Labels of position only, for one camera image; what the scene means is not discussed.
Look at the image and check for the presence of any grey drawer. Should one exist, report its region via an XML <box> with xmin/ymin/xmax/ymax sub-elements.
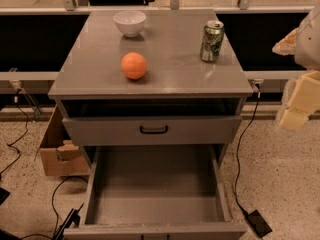
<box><xmin>63</xmin><ymin>116</ymin><xmax>242</xmax><ymax>146</ymax></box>
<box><xmin>64</xmin><ymin>145</ymin><xmax>246</xmax><ymax>240</ymax></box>

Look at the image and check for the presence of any black device lower left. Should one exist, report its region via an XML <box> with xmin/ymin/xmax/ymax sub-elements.
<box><xmin>52</xmin><ymin>208</ymin><xmax>80</xmax><ymax>240</ymax></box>

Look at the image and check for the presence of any black cable right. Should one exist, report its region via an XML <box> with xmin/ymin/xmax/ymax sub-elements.
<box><xmin>233</xmin><ymin>82</ymin><xmax>262</xmax><ymax>215</ymax></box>

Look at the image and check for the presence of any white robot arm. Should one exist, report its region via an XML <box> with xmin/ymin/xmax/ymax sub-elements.
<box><xmin>272</xmin><ymin>4</ymin><xmax>320</xmax><ymax>134</ymax></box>

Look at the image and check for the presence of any white bowl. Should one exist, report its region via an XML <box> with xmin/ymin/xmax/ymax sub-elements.
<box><xmin>113</xmin><ymin>10</ymin><xmax>146</xmax><ymax>37</ymax></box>

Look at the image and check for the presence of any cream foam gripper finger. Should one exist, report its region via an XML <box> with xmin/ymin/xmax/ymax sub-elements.
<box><xmin>278</xmin><ymin>70</ymin><xmax>320</xmax><ymax>132</ymax></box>

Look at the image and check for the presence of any orange ball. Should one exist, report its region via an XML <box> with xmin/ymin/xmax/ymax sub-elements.
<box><xmin>121</xmin><ymin>52</ymin><xmax>147</xmax><ymax>80</ymax></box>

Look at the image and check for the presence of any cardboard box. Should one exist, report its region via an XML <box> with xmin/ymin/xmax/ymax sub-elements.
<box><xmin>38</xmin><ymin>107</ymin><xmax>90</xmax><ymax>176</ymax></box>

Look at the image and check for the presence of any grey top drawer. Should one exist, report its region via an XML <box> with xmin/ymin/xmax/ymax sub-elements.
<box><xmin>63</xmin><ymin>116</ymin><xmax>242</xmax><ymax>146</ymax></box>

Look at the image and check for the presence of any black power adapter right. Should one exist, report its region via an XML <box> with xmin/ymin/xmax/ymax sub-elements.
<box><xmin>246</xmin><ymin>210</ymin><xmax>272</xmax><ymax>238</ymax></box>

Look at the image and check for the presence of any black cable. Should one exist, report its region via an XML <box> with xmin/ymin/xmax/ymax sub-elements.
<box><xmin>19</xmin><ymin>175</ymin><xmax>90</xmax><ymax>240</ymax></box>
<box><xmin>233</xmin><ymin>82</ymin><xmax>262</xmax><ymax>215</ymax></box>
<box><xmin>0</xmin><ymin>89</ymin><xmax>30</xmax><ymax>177</ymax></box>

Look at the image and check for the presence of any metal railing frame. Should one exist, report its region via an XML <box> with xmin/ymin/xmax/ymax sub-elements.
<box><xmin>0</xmin><ymin>0</ymin><xmax>320</xmax><ymax>122</ymax></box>

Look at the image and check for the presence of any black cable lower left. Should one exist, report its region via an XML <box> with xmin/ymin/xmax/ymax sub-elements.
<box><xmin>19</xmin><ymin>175</ymin><xmax>90</xmax><ymax>240</ymax></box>

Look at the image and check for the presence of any grey drawer cabinet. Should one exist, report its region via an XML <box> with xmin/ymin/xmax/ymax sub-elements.
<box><xmin>47</xmin><ymin>9</ymin><xmax>254</xmax><ymax>167</ymax></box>

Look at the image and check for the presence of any green soda can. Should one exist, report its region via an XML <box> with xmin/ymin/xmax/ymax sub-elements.
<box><xmin>200</xmin><ymin>20</ymin><xmax>224</xmax><ymax>63</ymax></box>

